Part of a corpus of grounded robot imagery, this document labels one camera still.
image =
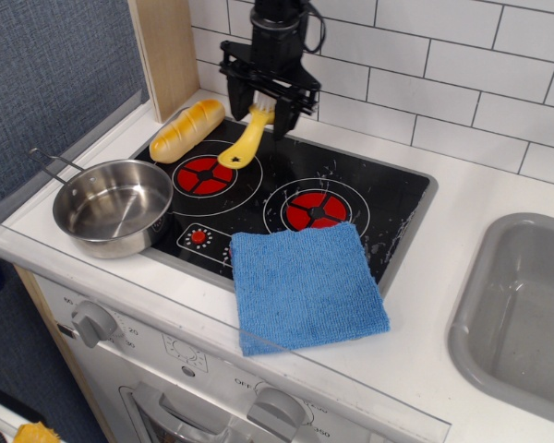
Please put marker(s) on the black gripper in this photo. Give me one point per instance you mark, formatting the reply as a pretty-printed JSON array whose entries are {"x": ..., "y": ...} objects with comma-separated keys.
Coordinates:
[{"x": 271, "y": 64}]

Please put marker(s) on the yellow brush white bristles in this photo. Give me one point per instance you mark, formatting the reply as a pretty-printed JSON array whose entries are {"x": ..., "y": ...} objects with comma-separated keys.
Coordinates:
[{"x": 243, "y": 152}]

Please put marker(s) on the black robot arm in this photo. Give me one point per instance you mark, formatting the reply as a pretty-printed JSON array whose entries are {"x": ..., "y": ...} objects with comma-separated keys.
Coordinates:
[{"x": 284, "y": 11}]

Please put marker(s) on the toy bread loaf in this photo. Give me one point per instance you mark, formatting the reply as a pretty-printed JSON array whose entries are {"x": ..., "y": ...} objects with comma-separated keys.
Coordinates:
[{"x": 183, "y": 133}]

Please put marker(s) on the black toy stovetop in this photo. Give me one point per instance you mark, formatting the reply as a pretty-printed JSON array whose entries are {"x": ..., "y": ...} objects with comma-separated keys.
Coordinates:
[{"x": 291, "y": 185}]

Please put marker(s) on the blue microfiber cloth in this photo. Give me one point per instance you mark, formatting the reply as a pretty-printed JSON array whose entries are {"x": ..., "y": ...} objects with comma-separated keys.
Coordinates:
[{"x": 296, "y": 290}]

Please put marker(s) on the grey left oven knob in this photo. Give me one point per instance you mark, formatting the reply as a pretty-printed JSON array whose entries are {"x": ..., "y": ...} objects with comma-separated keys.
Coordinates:
[{"x": 93, "y": 323}]

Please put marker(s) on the grey oven knob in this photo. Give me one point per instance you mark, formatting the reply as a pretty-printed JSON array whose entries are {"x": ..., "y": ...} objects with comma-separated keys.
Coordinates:
[
  {"x": 278, "y": 413},
  {"x": 93, "y": 323}
]

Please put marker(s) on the grey right oven knob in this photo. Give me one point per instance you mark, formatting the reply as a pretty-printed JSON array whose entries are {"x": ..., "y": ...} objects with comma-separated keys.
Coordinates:
[{"x": 278, "y": 413}]

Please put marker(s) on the grey sink basin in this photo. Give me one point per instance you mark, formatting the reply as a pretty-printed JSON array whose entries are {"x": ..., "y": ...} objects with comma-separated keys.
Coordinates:
[{"x": 501, "y": 338}]

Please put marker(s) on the yellow object at corner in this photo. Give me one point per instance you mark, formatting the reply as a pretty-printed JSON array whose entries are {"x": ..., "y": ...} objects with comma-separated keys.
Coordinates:
[{"x": 36, "y": 433}]

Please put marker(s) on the wooden upright post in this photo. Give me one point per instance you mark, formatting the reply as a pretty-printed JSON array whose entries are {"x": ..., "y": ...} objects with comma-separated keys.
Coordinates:
[{"x": 167, "y": 51}]

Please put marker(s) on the steel pot with handle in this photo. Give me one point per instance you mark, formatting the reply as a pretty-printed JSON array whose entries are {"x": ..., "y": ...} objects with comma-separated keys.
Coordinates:
[{"x": 113, "y": 209}]

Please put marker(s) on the oven door with handle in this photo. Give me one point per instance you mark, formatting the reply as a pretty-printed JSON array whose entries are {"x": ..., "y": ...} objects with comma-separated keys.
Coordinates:
[{"x": 177, "y": 414}]

